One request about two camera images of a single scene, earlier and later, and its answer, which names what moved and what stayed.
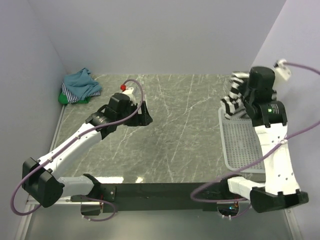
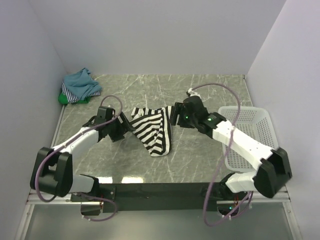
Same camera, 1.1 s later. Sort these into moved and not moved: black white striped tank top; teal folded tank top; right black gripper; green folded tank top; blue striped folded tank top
Moved: black white striped tank top; right black gripper
Not moved: teal folded tank top; green folded tank top; blue striped folded tank top
